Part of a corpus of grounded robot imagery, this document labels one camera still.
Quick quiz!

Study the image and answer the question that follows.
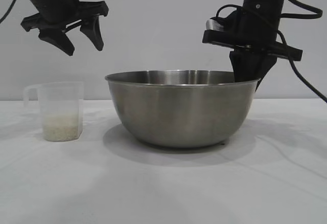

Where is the stainless steel mixing bowl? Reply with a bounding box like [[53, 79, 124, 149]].
[[104, 70, 261, 149]]

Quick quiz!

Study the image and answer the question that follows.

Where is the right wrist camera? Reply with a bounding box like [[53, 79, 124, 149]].
[[206, 16, 228, 32]]

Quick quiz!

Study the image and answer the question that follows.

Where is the clear plastic measuring cup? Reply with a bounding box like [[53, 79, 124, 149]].
[[23, 81, 85, 142]]

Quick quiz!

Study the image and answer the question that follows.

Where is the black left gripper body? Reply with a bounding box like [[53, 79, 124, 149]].
[[20, 0, 110, 33]]

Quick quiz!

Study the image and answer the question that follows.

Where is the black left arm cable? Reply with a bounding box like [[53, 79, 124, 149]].
[[0, 0, 21, 23]]

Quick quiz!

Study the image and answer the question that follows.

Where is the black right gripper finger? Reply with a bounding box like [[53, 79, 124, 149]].
[[255, 54, 278, 92], [229, 51, 260, 83]]

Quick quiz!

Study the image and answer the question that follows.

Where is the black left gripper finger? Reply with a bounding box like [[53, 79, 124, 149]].
[[80, 15, 105, 51], [38, 28, 76, 56]]

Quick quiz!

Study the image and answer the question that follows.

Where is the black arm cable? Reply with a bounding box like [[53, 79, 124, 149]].
[[0, 0, 21, 23], [215, 0, 327, 102]]

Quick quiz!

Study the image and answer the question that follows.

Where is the white uncooked rice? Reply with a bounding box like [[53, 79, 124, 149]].
[[42, 114, 82, 141]]

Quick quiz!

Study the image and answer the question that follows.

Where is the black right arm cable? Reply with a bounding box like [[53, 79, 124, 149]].
[[215, 0, 327, 102]]

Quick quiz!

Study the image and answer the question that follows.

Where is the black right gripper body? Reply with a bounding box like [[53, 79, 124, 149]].
[[202, 0, 303, 61]]

